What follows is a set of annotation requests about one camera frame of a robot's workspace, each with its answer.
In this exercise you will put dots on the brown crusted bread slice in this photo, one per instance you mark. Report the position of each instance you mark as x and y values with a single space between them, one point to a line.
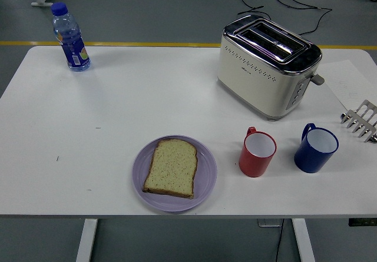
172 169

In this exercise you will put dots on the grey toaster lever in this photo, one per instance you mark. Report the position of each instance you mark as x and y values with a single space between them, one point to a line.
318 80

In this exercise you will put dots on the purple round plate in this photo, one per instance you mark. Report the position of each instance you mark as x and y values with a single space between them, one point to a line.
206 170

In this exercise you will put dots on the cream and chrome toaster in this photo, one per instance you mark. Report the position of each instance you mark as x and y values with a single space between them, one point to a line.
250 76

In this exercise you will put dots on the red mug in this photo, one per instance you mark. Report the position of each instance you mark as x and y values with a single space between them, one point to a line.
253 163

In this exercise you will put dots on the blue mug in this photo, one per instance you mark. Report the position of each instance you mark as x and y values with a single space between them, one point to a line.
312 159

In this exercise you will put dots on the clear bottle with blue label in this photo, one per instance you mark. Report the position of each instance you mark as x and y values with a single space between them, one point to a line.
72 42

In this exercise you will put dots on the white table leg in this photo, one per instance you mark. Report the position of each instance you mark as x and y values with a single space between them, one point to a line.
303 241
87 241

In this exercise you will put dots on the black under-table control box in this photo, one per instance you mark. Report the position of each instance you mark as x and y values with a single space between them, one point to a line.
362 222

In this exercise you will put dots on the grey under-table bracket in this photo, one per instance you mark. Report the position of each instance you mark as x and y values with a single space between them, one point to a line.
269 222

